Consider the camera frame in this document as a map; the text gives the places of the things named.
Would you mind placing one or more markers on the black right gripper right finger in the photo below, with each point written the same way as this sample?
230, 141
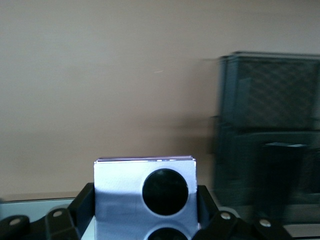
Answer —
207, 212

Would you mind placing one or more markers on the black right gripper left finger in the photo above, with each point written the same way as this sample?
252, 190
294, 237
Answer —
80, 205

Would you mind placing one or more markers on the lavender flip phone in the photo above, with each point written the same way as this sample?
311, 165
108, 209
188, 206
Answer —
117, 190

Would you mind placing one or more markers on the long black smartphone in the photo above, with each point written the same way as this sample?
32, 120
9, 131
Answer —
285, 170

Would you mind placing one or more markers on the silver laptop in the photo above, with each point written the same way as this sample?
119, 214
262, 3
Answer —
25, 207

